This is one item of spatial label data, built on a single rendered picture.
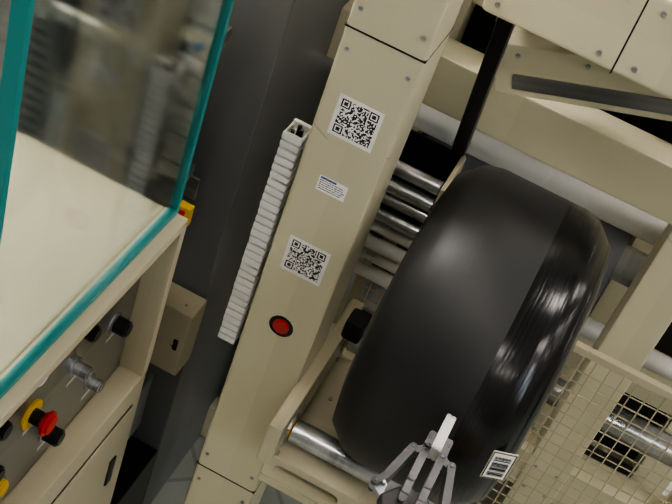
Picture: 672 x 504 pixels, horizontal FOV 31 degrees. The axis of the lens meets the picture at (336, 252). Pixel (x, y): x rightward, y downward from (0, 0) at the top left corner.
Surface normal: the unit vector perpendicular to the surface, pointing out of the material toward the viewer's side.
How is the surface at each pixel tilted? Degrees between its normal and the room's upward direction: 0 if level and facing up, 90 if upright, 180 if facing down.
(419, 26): 90
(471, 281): 35
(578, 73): 90
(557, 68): 90
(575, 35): 90
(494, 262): 25
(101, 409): 0
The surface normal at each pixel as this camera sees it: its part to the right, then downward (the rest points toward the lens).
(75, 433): 0.28, -0.72
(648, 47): -0.37, 0.52
